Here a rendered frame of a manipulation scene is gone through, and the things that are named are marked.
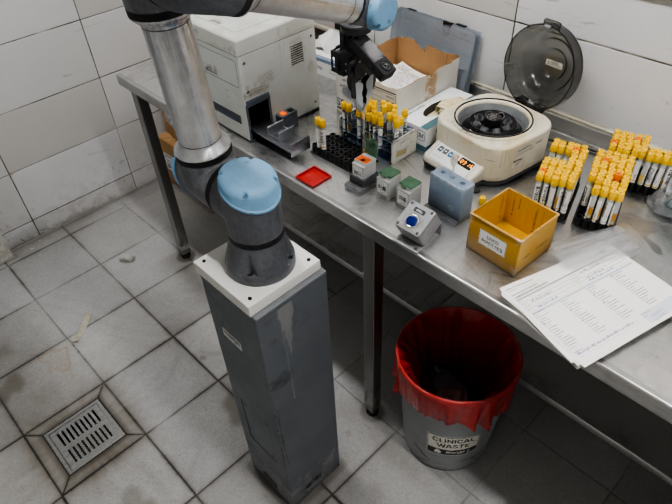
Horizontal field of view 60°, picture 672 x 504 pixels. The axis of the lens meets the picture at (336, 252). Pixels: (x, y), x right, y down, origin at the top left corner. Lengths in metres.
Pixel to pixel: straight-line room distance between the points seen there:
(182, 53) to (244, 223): 0.32
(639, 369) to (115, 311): 1.98
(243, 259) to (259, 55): 0.65
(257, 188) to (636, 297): 0.78
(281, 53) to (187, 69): 0.63
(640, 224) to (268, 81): 1.01
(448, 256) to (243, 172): 0.49
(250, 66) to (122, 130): 1.52
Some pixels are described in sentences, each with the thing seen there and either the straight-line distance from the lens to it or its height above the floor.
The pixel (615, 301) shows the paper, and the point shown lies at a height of 0.89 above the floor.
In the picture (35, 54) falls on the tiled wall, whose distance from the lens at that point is 2.80.
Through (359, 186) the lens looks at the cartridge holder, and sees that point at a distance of 1.47.
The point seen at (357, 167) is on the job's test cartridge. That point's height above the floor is 0.94.
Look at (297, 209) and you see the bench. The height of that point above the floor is 0.27.
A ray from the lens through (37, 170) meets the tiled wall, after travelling 2.96.
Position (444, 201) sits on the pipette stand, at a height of 0.92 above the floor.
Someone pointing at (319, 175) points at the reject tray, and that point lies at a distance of 1.54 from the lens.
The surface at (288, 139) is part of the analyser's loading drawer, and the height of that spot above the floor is 0.92.
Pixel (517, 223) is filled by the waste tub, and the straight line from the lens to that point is 1.38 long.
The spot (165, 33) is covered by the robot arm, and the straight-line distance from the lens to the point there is 1.06.
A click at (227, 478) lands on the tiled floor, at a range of 2.00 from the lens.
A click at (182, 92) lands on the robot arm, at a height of 1.28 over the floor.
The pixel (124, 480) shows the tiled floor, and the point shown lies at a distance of 2.09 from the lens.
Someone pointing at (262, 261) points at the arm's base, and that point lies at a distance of 1.17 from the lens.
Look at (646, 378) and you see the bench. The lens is 1.19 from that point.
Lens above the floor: 1.76
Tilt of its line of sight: 42 degrees down
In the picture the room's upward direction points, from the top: 3 degrees counter-clockwise
